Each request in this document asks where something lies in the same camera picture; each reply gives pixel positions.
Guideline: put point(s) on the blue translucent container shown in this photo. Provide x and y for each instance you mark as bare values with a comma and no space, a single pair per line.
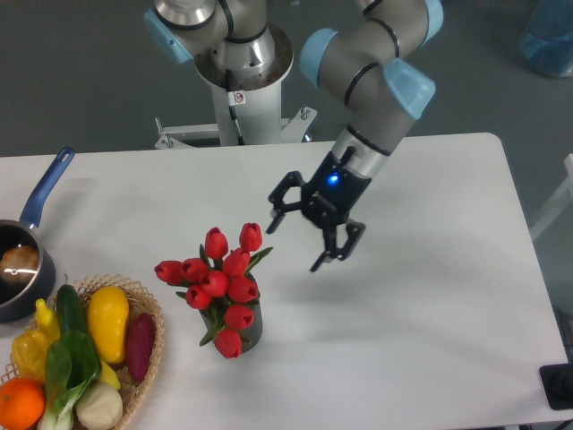
546,43

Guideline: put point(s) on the green bok choy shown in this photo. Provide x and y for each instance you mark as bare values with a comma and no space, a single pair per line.
72,365

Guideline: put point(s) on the beige garlic bulb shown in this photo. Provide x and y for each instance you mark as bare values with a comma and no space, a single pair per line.
100,407

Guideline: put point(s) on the blue handled saucepan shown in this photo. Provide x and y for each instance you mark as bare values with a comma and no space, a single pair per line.
18,300

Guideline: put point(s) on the green cucumber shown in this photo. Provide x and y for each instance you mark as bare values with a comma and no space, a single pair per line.
69,310

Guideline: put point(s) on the orange fruit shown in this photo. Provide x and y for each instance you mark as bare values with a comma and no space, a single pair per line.
22,403

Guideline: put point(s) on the black device at edge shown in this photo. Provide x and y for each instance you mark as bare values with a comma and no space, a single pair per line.
557,385

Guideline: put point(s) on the red tulip bouquet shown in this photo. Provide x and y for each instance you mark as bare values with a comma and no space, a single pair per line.
208,275

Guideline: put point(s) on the brown bread roll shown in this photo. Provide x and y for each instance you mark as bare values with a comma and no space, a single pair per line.
19,264

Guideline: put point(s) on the purple sweet potato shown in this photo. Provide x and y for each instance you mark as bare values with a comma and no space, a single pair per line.
139,345

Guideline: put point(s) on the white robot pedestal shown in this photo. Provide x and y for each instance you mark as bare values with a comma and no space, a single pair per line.
245,80

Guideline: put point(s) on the small yellow pepper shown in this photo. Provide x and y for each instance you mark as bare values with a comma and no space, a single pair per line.
46,320

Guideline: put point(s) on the dark grey ribbed vase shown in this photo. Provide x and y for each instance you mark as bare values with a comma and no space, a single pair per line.
234,323

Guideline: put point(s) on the white furniture frame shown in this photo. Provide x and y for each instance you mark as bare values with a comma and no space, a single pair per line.
557,203

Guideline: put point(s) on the yellow bell pepper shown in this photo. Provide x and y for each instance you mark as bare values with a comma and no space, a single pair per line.
29,352

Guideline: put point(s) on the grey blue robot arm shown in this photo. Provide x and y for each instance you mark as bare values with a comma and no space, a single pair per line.
365,70

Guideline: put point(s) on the yellow squash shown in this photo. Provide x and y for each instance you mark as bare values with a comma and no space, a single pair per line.
108,316

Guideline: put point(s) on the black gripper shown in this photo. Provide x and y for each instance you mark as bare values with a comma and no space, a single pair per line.
333,191

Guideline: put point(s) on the yellow banana piece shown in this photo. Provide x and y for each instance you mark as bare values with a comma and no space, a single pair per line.
108,375

